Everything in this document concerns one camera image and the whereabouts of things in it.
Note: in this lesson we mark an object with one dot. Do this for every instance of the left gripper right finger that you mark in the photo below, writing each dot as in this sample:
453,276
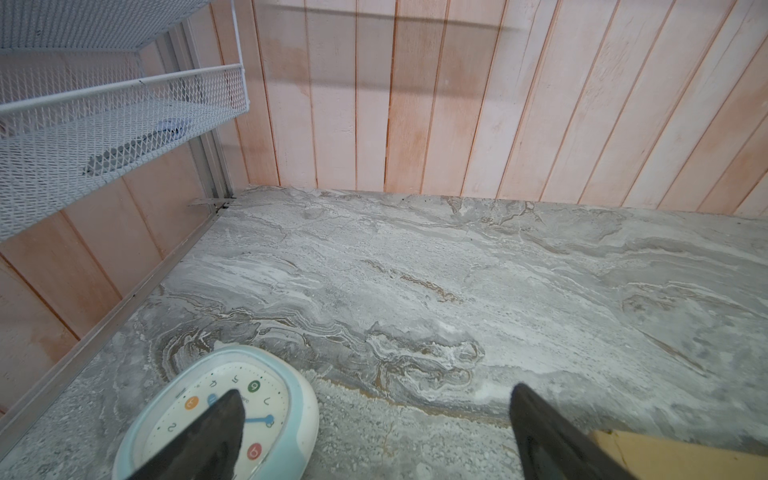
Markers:
550,447

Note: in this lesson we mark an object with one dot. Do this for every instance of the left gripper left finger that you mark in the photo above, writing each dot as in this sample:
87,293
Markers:
207,449

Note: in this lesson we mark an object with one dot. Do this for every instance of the brown cardboard box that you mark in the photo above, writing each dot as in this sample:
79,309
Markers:
648,457

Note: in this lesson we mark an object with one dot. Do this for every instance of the white wire mesh shelf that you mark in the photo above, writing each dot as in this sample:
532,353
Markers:
78,110

